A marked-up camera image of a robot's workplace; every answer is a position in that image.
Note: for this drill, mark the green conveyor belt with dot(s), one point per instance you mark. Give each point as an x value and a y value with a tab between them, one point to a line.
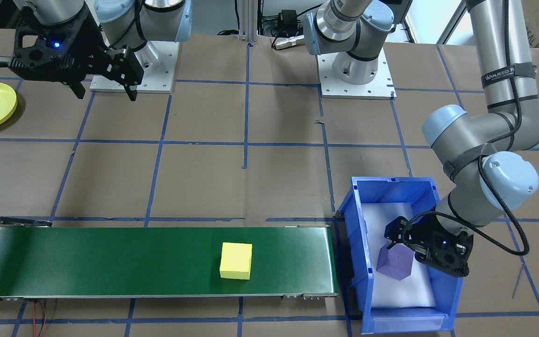
110	262

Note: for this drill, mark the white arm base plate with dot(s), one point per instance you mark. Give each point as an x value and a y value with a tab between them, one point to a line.
377	91
110	84

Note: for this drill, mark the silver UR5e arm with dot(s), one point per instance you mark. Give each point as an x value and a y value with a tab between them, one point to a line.
503	51
157	18

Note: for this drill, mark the purple foam cube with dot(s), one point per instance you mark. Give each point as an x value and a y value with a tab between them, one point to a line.
393	264

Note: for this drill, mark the yellow foam cube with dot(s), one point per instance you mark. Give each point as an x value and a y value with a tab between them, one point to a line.
236	261

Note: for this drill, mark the white foam sheet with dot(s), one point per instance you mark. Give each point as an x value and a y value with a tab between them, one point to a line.
400	295

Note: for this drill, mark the black power brick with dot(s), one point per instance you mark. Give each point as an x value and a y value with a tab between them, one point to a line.
288	18

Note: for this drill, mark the silver metal connector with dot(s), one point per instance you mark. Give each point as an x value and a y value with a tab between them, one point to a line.
288	42

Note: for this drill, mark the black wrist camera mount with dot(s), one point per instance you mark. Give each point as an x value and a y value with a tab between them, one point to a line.
443	247
40	65

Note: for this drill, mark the blue plastic storage bin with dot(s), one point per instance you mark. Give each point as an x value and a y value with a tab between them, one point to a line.
351	243

